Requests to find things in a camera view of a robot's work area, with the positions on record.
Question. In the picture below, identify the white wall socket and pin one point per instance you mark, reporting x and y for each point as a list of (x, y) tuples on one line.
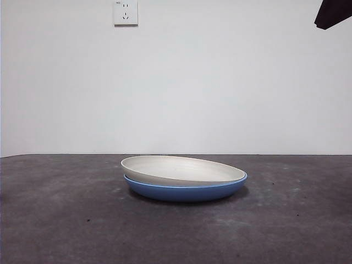
[(126, 13)]

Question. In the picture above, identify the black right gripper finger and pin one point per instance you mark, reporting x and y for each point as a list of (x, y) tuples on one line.
[(335, 13)]

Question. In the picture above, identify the white round plate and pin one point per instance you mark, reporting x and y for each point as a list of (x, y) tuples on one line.
[(178, 169)]

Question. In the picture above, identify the blue round plate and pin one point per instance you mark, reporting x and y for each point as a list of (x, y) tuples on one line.
[(187, 193)]

